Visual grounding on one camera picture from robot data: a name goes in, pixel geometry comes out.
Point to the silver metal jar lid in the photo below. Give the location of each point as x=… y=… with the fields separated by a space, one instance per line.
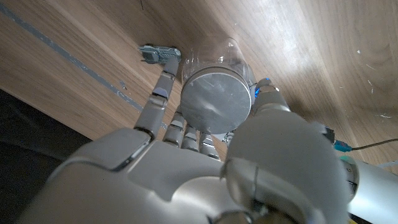
x=214 y=102

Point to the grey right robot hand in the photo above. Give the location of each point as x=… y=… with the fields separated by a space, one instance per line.
x=155 y=180

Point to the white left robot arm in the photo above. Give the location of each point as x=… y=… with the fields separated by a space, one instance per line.
x=376 y=189

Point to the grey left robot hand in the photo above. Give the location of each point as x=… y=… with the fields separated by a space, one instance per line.
x=228 y=139

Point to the clear plastic jar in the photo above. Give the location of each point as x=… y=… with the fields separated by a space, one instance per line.
x=217 y=56

